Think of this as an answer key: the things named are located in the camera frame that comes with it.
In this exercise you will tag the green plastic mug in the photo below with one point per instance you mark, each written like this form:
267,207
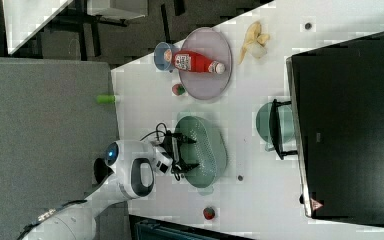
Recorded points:
286,125

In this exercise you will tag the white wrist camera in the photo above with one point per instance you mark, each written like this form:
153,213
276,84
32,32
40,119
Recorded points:
163,160

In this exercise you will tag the grey round plate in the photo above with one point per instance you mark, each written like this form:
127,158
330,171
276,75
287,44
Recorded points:
212,44

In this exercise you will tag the green plastic strainer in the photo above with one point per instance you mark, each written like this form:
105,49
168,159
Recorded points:
208,151

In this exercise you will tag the red ketchup bottle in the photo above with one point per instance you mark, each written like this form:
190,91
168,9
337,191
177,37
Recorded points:
191,61

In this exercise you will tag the black toaster oven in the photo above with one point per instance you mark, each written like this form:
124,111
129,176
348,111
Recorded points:
337,104

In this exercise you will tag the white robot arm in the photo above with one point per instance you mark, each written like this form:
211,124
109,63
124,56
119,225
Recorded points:
133,165

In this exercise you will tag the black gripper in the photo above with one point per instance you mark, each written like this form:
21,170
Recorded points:
171,147

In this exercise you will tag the blue bowl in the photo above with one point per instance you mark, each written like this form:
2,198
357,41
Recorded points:
161,62

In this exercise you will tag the toy strawberry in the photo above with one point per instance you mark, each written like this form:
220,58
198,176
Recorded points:
178,89
209,213

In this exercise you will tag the peeled banana toy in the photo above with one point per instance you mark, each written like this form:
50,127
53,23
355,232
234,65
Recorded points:
254,42

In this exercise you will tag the orange slice toy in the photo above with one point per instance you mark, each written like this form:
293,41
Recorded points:
168,55

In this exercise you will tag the green marker pen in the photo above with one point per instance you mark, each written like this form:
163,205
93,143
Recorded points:
107,99

